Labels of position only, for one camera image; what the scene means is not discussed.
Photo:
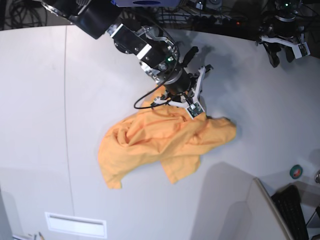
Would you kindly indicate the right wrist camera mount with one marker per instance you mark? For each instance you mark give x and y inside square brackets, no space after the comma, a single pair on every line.
[190,103]

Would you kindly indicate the white partition panel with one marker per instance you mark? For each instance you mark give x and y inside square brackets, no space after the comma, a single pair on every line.
[267,223]

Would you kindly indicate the metal knob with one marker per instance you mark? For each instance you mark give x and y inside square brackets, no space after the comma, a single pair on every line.
[317,177]

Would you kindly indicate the white recessed table tray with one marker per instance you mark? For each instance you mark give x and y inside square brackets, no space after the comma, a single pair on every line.
[80,226]

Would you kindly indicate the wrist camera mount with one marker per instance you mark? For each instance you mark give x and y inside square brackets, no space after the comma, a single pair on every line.
[190,103]
[299,49]

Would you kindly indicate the orange t-shirt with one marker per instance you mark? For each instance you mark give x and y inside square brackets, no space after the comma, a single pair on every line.
[165,134]

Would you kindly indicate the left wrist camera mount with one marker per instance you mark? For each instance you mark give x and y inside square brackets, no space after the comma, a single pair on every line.
[299,49]

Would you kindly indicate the black keyboard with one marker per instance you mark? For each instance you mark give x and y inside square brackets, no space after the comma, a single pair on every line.
[288,203]

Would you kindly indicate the green tape roll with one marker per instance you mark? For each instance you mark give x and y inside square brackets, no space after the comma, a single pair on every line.
[296,172]

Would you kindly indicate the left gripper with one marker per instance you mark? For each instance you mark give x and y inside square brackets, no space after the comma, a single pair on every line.
[273,48]

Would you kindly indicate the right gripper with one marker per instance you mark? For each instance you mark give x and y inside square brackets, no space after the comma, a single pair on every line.
[181,82]

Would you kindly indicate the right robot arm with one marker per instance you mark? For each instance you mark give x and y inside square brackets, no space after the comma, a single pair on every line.
[136,34]

